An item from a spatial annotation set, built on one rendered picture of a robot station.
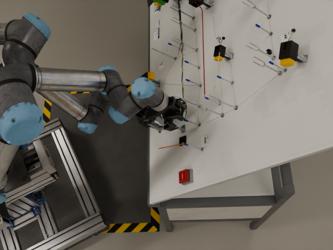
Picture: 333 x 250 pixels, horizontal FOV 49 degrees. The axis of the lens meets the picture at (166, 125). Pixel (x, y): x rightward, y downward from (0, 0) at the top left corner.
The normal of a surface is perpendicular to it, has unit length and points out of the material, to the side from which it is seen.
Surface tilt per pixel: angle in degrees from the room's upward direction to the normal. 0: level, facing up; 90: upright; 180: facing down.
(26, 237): 0
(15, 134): 84
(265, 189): 0
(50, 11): 0
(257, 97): 49
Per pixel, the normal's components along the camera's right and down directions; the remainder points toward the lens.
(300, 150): -0.79, -0.24
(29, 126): 0.53, 0.71
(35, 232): -0.06, -0.41
